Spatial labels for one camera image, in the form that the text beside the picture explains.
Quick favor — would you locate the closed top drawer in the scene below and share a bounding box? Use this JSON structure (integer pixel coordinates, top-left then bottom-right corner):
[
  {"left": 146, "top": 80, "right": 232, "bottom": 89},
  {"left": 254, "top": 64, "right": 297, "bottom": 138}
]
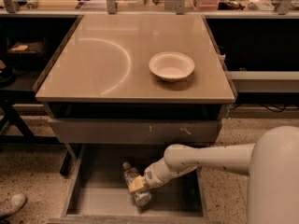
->
[{"left": 49, "top": 119, "right": 221, "bottom": 145}]

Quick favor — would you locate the black table leg frame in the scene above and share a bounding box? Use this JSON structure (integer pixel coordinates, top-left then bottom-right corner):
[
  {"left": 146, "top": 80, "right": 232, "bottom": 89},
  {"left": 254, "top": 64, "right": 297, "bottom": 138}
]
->
[{"left": 0, "top": 95, "right": 73, "bottom": 176}]

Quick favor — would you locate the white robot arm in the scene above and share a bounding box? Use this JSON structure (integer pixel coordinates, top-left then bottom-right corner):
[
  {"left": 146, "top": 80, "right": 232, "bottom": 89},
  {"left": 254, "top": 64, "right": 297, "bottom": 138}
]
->
[{"left": 124, "top": 126, "right": 299, "bottom": 224}]

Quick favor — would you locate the dark box on shelf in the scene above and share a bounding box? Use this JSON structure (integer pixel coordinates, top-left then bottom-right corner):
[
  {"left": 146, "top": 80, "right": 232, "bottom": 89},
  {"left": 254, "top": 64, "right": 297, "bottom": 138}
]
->
[{"left": 6, "top": 41, "right": 46, "bottom": 69}]

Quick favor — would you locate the open middle drawer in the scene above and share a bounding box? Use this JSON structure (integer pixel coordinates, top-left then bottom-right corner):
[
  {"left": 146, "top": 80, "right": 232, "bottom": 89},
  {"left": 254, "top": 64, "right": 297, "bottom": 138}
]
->
[{"left": 48, "top": 145, "right": 220, "bottom": 224}]

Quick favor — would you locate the white paper bowl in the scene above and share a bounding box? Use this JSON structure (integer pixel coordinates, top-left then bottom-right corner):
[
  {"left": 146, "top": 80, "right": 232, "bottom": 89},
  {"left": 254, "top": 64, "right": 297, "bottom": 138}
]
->
[{"left": 149, "top": 52, "right": 195, "bottom": 82}]

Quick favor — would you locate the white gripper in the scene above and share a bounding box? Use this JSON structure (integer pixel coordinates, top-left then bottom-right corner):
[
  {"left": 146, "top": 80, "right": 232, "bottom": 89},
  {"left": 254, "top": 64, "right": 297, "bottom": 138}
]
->
[{"left": 128, "top": 159, "right": 173, "bottom": 193}]

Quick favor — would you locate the grey drawer cabinet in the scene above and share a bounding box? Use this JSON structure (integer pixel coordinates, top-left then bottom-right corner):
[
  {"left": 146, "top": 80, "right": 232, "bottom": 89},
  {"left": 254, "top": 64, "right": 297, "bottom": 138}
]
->
[{"left": 32, "top": 13, "right": 238, "bottom": 173}]

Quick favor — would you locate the grey shoe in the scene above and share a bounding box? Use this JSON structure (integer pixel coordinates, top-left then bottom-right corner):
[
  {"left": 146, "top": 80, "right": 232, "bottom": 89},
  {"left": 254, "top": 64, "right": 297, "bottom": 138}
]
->
[{"left": 0, "top": 193, "right": 27, "bottom": 219}]

